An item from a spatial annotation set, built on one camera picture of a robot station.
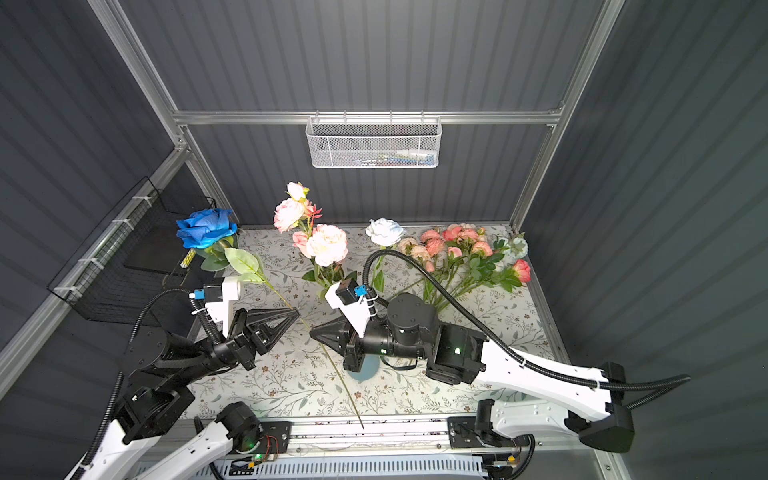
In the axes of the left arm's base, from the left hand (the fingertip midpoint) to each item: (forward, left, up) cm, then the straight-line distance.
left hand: (299, 315), depth 49 cm
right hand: (-2, -2, -5) cm, 5 cm away
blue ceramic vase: (+5, -10, -43) cm, 45 cm away
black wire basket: (+22, +48, -14) cm, 55 cm away
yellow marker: (+25, +34, -13) cm, 44 cm away
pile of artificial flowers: (+41, -44, -36) cm, 70 cm away
